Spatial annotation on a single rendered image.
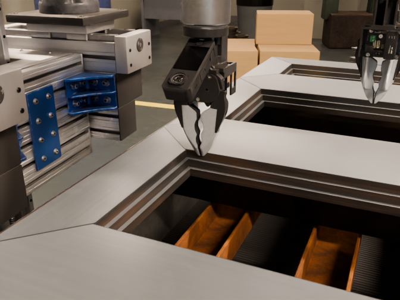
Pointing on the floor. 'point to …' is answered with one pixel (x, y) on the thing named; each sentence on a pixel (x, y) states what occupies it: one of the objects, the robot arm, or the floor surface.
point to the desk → (159, 13)
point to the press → (343, 24)
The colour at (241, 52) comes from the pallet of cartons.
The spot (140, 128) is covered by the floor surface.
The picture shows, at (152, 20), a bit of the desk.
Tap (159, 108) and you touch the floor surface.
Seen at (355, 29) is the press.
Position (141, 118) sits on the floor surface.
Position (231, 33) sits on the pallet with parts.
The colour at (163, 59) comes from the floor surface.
